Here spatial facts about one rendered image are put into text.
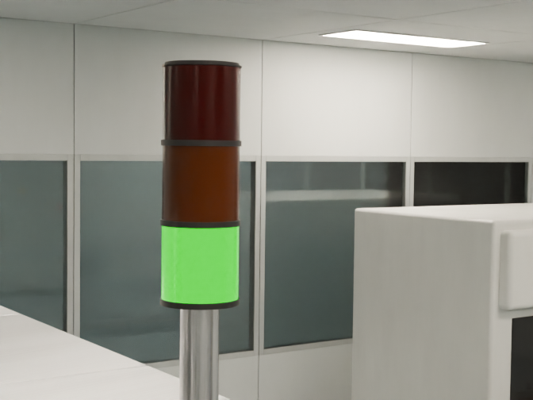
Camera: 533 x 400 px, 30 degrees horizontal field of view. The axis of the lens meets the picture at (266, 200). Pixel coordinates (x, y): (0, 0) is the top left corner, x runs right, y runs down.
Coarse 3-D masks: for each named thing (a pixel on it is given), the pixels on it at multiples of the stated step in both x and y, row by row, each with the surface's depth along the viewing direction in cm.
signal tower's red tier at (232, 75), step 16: (176, 80) 61; (192, 80) 60; (208, 80) 60; (224, 80) 61; (176, 96) 61; (192, 96) 60; (208, 96) 60; (224, 96) 61; (176, 112) 61; (192, 112) 60; (208, 112) 60; (224, 112) 61; (176, 128) 61; (192, 128) 60; (208, 128) 60; (224, 128) 61
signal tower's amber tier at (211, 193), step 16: (176, 160) 61; (192, 160) 60; (208, 160) 60; (224, 160) 61; (176, 176) 61; (192, 176) 60; (208, 176) 60; (224, 176) 61; (176, 192) 61; (192, 192) 60; (208, 192) 61; (224, 192) 61; (176, 208) 61; (192, 208) 61; (208, 208) 61; (224, 208) 61
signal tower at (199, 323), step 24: (168, 144) 61; (192, 144) 60; (216, 144) 60; (240, 144) 62; (192, 312) 62; (216, 312) 63; (192, 336) 62; (216, 336) 63; (192, 360) 62; (216, 360) 63; (192, 384) 62; (216, 384) 63
